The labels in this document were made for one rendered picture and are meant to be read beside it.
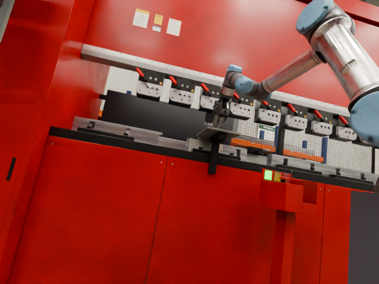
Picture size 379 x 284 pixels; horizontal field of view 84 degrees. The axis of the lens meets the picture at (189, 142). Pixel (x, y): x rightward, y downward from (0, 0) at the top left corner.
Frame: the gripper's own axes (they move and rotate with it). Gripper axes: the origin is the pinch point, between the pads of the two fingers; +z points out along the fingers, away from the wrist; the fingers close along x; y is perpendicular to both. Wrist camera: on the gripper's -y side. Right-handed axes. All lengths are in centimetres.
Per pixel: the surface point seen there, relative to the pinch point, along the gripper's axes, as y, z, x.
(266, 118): 14.3, -7.2, -34.9
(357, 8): 79, -87, -100
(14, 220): -48, 39, 85
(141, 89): 14.6, -7.4, 47.0
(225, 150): -1.2, 13.6, -10.8
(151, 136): -1.0, 13.5, 35.7
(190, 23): 48, -47, 25
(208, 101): 15.8, -8.9, 5.4
